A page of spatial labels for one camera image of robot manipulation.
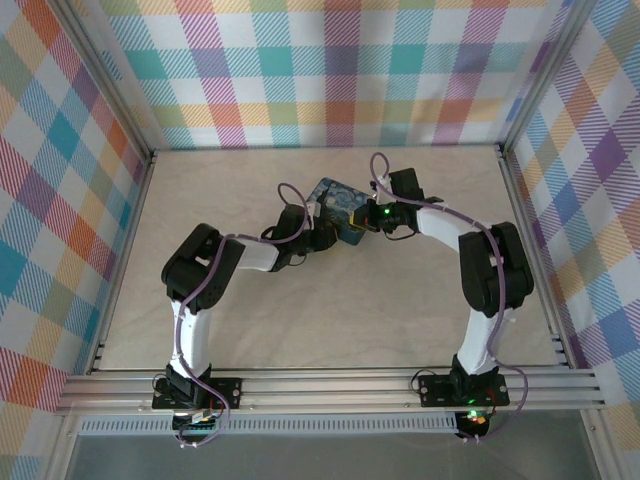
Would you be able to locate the starry night painted tin box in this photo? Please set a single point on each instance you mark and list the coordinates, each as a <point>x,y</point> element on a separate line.
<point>335,200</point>

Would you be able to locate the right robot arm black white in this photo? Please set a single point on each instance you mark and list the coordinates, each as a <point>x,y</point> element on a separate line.
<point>495,270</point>

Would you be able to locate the left controller circuit board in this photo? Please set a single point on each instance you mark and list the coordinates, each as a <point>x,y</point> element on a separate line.
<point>197,422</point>

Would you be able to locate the controller circuit board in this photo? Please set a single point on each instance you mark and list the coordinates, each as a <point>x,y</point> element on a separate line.
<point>475,420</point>
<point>197,422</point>

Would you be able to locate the right controller circuit board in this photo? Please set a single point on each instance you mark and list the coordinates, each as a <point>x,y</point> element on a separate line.
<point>475,420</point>

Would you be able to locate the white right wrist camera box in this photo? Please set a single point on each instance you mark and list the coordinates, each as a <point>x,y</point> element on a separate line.
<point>383,182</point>

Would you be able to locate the aluminium right side rail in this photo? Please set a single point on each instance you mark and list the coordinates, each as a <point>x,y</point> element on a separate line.
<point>532,240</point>

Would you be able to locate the aluminium rail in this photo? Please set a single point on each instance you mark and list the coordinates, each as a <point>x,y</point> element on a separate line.
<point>330,390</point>
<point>127,240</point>
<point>532,240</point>

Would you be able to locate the aluminium front rail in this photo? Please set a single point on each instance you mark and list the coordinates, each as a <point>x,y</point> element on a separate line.
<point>330,390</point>

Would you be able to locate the aluminium left side rail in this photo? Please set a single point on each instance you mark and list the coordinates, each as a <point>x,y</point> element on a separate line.
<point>127,240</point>

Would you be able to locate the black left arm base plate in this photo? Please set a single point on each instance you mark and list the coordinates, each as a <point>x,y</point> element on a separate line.
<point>225,392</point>

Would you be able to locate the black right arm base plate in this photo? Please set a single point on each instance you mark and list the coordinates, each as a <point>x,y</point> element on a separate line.
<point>435,390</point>

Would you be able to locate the aluminium right frame post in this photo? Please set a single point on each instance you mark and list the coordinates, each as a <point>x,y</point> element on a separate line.
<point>547,75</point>

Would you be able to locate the aluminium frame post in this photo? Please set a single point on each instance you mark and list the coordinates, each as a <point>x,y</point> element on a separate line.
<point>547,75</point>
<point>105,80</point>

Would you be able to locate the aluminium left frame post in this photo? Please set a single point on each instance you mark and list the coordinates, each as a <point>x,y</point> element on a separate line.
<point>105,80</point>

